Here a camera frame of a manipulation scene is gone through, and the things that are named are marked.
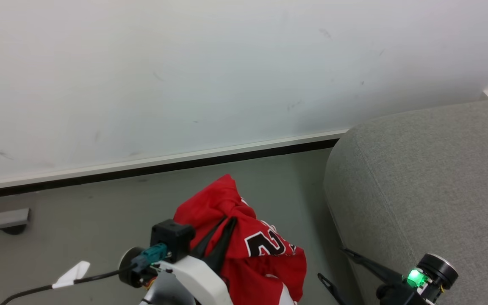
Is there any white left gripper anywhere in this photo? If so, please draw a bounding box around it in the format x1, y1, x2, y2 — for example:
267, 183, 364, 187
119, 216, 238, 305

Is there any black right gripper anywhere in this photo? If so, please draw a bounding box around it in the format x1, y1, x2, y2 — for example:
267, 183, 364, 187
317, 247, 459, 305

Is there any red basketball jersey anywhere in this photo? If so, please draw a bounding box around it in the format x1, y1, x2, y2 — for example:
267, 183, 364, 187
173, 174, 307, 305

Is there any white and black baseboard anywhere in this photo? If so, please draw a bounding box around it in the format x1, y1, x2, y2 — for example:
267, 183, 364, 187
0, 128, 349, 200

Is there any grey fabric sofa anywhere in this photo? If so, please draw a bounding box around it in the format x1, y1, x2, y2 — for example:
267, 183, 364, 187
324, 97, 488, 305

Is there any teal cable connector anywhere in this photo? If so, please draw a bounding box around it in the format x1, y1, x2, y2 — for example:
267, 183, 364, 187
131, 243, 169, 273

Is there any thin black cable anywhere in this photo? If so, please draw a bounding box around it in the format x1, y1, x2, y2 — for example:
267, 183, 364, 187
0, 263, 143, 305

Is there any white cable tag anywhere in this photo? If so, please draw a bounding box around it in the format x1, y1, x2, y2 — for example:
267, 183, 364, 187
52, 261, 91, 290

